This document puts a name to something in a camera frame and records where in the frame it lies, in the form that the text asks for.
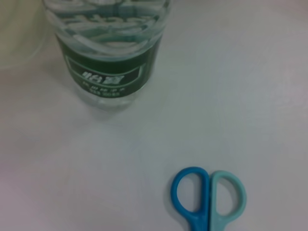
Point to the clear green-label water bottle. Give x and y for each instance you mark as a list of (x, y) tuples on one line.
[(108, 60)]

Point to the blue teal scissors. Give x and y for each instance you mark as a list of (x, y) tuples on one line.
[(199, 211)]

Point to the translucent green fruit plate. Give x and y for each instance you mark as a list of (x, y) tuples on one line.
[(21, 36)]

